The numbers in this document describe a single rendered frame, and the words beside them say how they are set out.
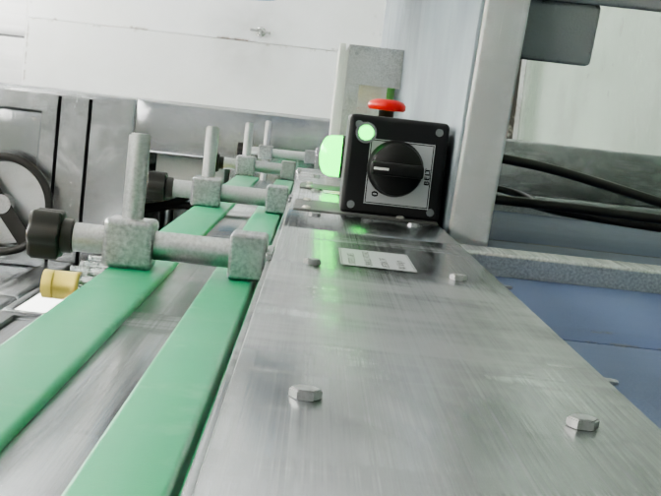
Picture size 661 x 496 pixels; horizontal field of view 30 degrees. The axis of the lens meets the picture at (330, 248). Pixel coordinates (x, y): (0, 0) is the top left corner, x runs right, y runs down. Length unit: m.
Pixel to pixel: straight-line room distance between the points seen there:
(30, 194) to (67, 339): 2.17
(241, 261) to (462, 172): 0.33
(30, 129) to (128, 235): 1.99
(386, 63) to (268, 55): 3.58
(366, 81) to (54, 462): 1.46
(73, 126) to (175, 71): 2.76
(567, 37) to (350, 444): 0.72
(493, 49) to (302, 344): 0.55
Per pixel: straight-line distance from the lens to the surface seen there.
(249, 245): 0.67
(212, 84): 5.35
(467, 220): 0.98
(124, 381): 0.43
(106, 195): 2.62
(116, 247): 0.67
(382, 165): 0.95
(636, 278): 0.87
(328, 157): 1.28
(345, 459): 0.28
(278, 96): 5.33
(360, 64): 1.77
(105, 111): 2.61
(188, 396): 0.40
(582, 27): 0.99
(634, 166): 2.66
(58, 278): 1.48
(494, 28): 0.93
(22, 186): 2.65
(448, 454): 0.29
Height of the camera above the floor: 0.86
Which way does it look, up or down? 1 degrees down
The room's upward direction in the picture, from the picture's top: 84 degrees counter-clockwise
